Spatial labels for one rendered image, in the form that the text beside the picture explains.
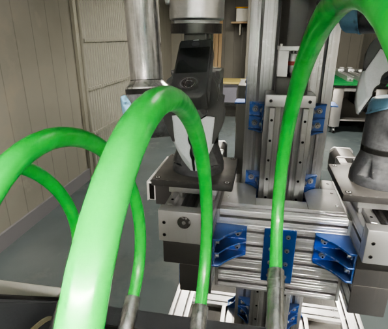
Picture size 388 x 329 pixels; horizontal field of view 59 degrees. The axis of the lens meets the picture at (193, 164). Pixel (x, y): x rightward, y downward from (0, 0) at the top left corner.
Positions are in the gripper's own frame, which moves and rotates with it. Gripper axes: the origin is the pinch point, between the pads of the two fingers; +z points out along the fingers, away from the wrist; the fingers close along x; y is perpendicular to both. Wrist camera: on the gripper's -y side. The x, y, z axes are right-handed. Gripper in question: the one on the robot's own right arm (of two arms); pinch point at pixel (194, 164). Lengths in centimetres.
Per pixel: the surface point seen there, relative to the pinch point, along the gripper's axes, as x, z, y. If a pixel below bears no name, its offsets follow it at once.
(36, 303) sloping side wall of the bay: 19.1, 15.8, -15.6
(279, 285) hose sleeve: -12.3, 5.7, -18.4
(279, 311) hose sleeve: -12.3, 7.2, -20.4
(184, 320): 0.9, 26.8, -4.3
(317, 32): -11.7, -18.7, -27.0
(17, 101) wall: 158, 26, 171
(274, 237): -11.7, 2.7, -14.2
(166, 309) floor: 32, 122, 94
